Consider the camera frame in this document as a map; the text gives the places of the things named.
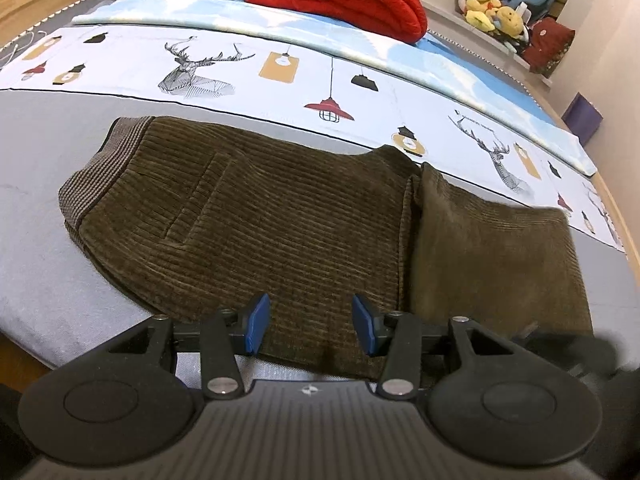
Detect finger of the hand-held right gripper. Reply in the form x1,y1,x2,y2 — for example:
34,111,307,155
515,327,633,378

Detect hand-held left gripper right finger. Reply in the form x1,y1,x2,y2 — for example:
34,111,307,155
351,294,518,402

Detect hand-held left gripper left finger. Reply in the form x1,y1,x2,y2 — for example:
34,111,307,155
107,294,272,402

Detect brown corduroy pants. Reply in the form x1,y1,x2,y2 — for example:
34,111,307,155
57,116,596,381

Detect purple paper bag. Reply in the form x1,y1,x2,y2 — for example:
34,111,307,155
561,92,605,147

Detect dark red cushion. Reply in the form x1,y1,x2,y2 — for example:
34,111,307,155
522,16,576,75

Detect light blue patterned blanket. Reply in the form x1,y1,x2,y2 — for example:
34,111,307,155
72,0,598,177

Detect yellow duck plush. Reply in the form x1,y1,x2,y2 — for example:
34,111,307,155
461,0,502,32

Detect yellow bear plush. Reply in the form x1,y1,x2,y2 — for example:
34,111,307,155
492,6,524,37

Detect white cable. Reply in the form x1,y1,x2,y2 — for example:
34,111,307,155
0,30,48,68

